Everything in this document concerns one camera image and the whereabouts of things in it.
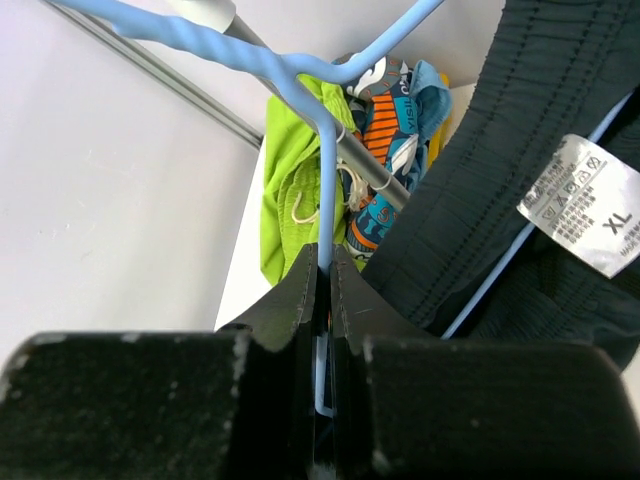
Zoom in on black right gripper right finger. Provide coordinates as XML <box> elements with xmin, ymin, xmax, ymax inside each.
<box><xmin>330</xmin><ymin>246</ymin><xmax>635</xmax><ymax>479</ymax></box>

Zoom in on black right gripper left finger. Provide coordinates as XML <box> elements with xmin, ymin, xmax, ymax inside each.
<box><xmin>1</xmin><ymin>245</ymin><xmax>318</xmax><ymax>479</ymax></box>

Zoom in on lime green shorts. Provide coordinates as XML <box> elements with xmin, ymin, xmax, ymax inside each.
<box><xmin>259</xmin><ymin>72</ymin><xmax>366</xmax><ymax>287</ymax></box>

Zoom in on patterned blue orange shorts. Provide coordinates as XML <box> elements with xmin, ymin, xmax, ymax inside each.
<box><xmin>338</xmin><ymin>56</ymin><xmax>426</xmax><ymax>264</ymax></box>

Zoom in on light blue shorts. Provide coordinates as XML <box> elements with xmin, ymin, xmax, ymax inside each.
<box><xmin>410</xmin><ymin>60</ymin><xmax>453</xmax><ymax>179</ymax></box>

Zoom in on blue wire hanger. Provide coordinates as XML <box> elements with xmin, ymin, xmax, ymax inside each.
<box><xmin>49</xmin><ymin>0</ymin><xmax>636</xmax><ymax>416</ymax></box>

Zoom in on white metal clothes rack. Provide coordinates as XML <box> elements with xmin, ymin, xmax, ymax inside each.
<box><xmin>169</xmin><ymin>1</ymin><xmax>409</xmax><ymax>210</ymax></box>

